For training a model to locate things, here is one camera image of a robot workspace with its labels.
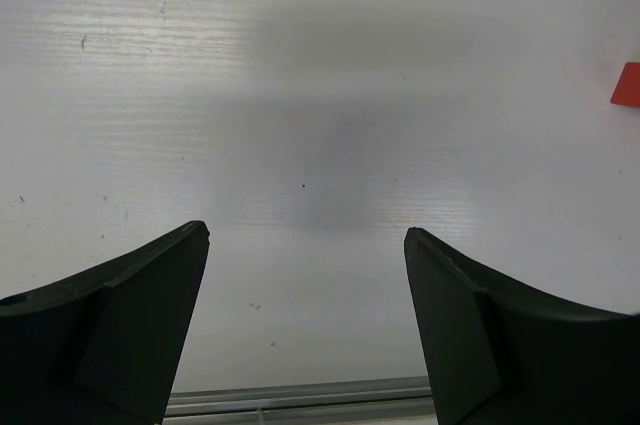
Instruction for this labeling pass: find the red block with letter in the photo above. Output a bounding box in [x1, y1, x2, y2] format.
[610, 62, 640, 108]

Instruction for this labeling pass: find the aluminium rail front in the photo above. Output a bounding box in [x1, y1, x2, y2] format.
[165, 376, 434, 419]

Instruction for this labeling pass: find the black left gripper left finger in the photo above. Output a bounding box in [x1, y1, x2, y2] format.
[1, 221, 209, 424]

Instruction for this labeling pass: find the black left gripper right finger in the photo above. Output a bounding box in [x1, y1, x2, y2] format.
[404, 228, 639, 424]

